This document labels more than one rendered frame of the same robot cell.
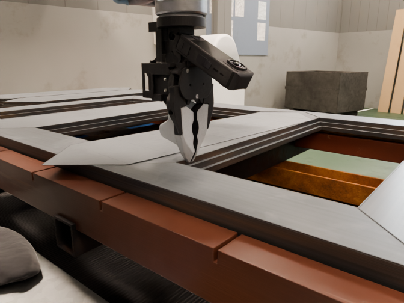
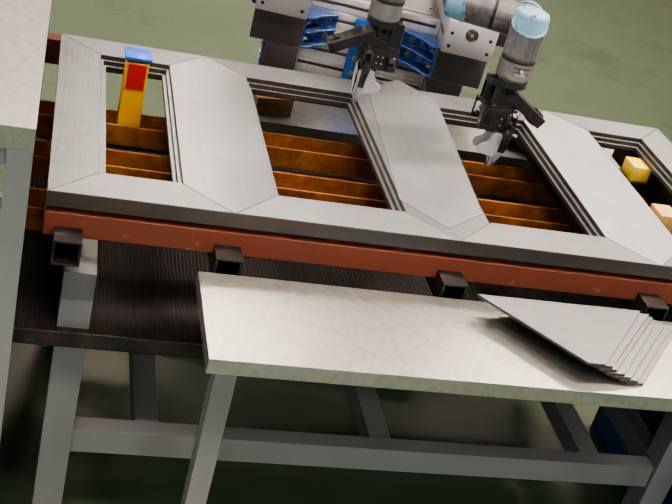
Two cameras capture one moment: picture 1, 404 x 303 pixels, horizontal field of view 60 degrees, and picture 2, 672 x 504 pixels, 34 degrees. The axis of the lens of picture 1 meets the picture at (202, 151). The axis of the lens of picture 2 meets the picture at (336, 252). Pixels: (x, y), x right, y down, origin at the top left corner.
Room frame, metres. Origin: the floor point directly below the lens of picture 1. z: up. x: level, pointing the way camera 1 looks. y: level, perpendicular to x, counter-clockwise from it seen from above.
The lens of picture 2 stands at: (1.91, -2.05, 1.84)
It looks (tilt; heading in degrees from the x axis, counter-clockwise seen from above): 29 degrees down; 122
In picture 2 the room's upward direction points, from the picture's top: 16 degrees clockwise
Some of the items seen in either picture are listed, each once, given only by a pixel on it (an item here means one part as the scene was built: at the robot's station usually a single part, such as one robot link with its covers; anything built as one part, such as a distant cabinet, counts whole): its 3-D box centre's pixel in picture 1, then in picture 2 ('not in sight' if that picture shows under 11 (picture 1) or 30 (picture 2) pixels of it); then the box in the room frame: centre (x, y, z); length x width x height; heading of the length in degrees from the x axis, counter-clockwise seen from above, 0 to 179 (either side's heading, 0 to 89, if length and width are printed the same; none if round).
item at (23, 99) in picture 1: (81, 99); not in sight; (1.62, 0.56, 0.82); 0.80 x 0.40 x 0.06; 140
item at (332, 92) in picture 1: (324, 93); not in sight; (6.61, -2.29, 0.40); 1.19 x 0.96 x 0.81; 40
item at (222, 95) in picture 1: (215, 83); not in sight; (5.22, -0.20, 0.68); 0.69 x 0.61 x 1.35; 130
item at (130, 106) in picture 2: not in sight; (131, 98); (0.22, -0.40, 0.78); 0.05 x 0.05 x 0.19; 50
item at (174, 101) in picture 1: (180, 104); not in sight; (0.51, 0.03, 0.93); 0.05 x 0.02 x 0.09; 140
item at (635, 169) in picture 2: not in sight; (636, 169); (1.05, 0.57, 0.79); 0.06 x 0.05 x 0.04; 140
